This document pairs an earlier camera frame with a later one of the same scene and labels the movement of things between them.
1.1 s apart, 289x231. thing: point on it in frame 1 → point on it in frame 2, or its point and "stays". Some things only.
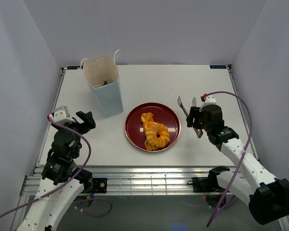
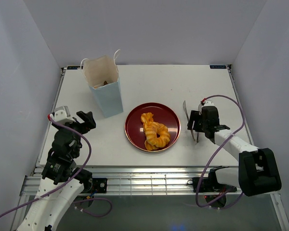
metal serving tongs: (199, 131) → (184, 104)
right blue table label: (218, 66) stays
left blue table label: (73, 67) stays
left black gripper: (86, 117) stays
